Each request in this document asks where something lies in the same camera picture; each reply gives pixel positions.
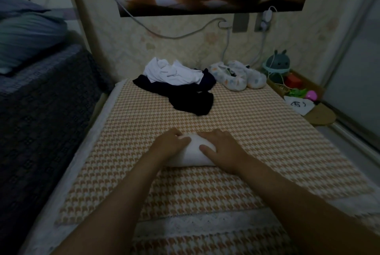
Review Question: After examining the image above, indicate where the person's left hand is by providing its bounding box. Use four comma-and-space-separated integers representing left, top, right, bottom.
147, 127, 192, 162

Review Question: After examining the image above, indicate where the person's right hand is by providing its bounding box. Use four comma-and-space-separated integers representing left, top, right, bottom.
196, 128, 253, 175

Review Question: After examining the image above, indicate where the white printed t-shirt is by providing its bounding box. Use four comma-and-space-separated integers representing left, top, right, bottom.
165, 133, 217, 168

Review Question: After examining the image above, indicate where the black garment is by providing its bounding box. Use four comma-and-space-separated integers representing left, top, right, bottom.
132, 69, 217, 117

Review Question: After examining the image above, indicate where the white polo shirt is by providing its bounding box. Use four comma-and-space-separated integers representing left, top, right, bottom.
144, 57, 204, 85

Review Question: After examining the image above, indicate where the white printed slipper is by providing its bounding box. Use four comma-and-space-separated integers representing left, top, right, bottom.
208, 62, 248, 92
228, 60, 268, 90

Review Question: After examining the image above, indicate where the person's right forearm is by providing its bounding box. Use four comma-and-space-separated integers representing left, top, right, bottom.
237, 158, 380, 255

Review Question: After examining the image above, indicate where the person's left forearm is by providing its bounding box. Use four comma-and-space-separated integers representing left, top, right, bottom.
52, 154, 170, 255

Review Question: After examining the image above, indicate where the white printed card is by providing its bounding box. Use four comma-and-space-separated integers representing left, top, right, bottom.
284, 96, 315, 117

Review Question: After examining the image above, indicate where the green toy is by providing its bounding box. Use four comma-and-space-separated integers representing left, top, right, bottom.
287, 87, 308, 98

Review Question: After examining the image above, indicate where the teal round bunny lamp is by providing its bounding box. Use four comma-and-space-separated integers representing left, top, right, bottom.
263, 50, 292, 77

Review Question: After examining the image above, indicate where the wooden bedside tray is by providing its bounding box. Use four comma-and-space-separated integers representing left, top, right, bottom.
266, 73, 337, 126

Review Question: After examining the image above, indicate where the dark patterned bed cover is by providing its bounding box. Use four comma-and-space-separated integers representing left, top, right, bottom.
0, 43, 110, 255

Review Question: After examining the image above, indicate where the white charger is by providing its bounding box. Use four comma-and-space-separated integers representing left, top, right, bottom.
259, 7, 275, 32

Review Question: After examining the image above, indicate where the grey sliding door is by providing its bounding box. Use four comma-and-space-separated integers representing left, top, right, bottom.
323, 3, 380, 152

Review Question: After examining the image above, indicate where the grey-green pillow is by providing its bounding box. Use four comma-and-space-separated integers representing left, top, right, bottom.
0, 13, 68, 76

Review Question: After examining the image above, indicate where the blue pillow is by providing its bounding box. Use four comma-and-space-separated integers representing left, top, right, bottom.
0, 0, 51, 18

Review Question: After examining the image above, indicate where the long white cable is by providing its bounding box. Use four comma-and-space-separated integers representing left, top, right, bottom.
89, 0, 232, 40

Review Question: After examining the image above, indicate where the thin white charger cable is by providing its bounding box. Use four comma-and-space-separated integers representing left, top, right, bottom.
249, 29, 277, 69

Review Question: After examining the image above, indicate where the grey wall socket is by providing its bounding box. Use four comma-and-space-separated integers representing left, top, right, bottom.
232, 13, 250, 33

